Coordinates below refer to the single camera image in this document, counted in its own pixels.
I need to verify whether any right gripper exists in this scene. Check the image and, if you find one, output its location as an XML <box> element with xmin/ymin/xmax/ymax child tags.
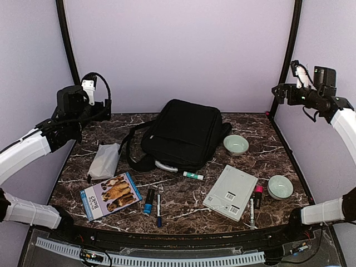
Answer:
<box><xmin>273</xmin><ymin>83</ymin><xmax>323</xmax><ymax>108</ymax></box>

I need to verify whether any dog picture book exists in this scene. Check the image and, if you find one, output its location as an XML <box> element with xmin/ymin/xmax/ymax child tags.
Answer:
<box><xmin>80</xmin><ymin>172</ymin><xmax>142</xmax><ymax>221</ymax></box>

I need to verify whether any black student backpack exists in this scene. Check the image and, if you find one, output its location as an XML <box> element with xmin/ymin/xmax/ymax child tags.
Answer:
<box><xmin>121</xmin><ymin>99</ymin><xmax>232</xmax><ymax>172</ymax></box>

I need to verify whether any grey notebook with barcodes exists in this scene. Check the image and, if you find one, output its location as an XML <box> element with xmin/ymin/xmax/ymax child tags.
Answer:
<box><xmin>202</xmin><ymin>165</ymin><xmax>258</xmax><ymax>221</ymax></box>

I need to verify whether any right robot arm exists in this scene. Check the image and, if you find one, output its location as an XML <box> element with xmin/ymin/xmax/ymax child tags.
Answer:
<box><xmin>271</xmin><ymin>60</ymin><xmax>355</xmax><ymax>241</ymax></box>

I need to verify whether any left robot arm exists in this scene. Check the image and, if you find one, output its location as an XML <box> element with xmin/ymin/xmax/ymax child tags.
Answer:
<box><xmin>1</xmin><ymin>86</ymin><xmax>111</xmax><ymax>243</ymax></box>

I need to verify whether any white tissue pack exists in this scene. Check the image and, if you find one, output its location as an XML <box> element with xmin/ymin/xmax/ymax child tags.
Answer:
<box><xmin>87</xmin><ymin>143</ymin><xmax>120</xmax><ymax>184</ymax></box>

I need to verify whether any far celadon bowl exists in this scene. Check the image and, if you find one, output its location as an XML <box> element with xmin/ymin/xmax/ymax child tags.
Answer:
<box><xmin>223</xmin><ymin>135</ymin><xmax>249</xmax><ymax>156</ymax></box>

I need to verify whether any celadon bowl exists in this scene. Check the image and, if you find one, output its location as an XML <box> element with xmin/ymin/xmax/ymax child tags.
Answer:
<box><xmin>223</xmin><ymin>135</ymin><xmax>249</xmax><ymax>156</ymax></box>
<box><xmin>268</xmin><ymin>175</ymin><xmax>294</xmax><ymax>200</ymax></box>

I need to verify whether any near celadon bowl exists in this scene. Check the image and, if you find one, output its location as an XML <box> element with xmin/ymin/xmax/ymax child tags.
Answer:
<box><xmin>268</xmin><ymin>175</ymin><xmax>294</xmax><ymax>200</ymax></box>

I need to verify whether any black pink highlighter marker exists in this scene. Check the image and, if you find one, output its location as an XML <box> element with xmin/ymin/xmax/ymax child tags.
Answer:
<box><xmin>254</xmin><ymin>185</ymin><xmax>263</xmax><ymax>209</ymax></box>

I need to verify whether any blue capped pen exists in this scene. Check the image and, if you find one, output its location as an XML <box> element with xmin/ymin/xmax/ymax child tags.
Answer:
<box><xmin>157</xmin><ymin>194</ymin><xmax>162</xmax><ymax>228</ymax></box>

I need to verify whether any black blue highlighter marker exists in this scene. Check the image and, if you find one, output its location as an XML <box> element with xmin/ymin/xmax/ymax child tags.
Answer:
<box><xmin>144</xmin><ymin>189</ymin><xmax>155</xmax><ymax>214</ymax></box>

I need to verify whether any green white glue stick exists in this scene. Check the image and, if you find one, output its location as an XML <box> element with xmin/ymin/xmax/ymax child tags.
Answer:
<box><xmin>183</xmin><ymin>171</ymin><xmax>204</xmax><ymax>180</ymax></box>

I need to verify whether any grey white pen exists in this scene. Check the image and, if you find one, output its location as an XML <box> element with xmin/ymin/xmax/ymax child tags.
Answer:
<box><xmin>250</xmin><ymin>198</ymin><xmax>255</xmax><ymax>230</ymax></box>

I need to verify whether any small circuit board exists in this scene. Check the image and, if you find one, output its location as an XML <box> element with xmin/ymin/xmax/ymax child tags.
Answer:
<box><xmin>80</xmin><ymin>250</ymin><xmax>104</xmax><ymax>263</ymax></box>

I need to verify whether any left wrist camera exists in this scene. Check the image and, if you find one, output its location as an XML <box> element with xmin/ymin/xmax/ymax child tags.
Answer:
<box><xmin>81</xmin><ymin>80</ymin><xmax>95</xmax><ymax>106</ymax></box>

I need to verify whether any right black frame post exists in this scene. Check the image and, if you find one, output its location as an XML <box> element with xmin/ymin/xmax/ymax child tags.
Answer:
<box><xmin>267</xmin><ymin>0</ymin><xmax>303</xmax><ymax>119</ymax></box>

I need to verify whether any black frame post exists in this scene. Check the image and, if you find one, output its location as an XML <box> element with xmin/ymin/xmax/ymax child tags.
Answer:
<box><xmin>55</xmin><ymin>0</ymin><xmax>81</xmax><ymax>85</ymax></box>
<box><xmin>267</xmin><ymin>0</ymin><xmax>303</xmax><ymax>119</ymax></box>

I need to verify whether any left black frame post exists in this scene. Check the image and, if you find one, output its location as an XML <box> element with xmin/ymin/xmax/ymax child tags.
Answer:
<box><xmin>55</xmin><ymin>0</ymin><xmax>81</xmax><ymax>85</ymax></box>

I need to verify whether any white slotted cable duct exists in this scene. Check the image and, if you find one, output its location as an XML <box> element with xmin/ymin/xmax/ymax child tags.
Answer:
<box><xmin>35</xmin><ymin>238</ymin><xmax>265</xmax><ymax>267</ymax></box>

